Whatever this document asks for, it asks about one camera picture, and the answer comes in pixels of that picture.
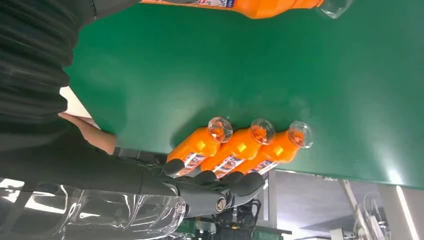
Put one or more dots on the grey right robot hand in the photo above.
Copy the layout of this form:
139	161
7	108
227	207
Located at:
99	185

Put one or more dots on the person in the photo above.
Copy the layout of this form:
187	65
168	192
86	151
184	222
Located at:
94	136

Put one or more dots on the white metal frame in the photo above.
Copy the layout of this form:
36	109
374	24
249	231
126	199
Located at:
364	215

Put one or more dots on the white wall light strip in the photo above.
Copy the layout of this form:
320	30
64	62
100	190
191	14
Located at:
405	212

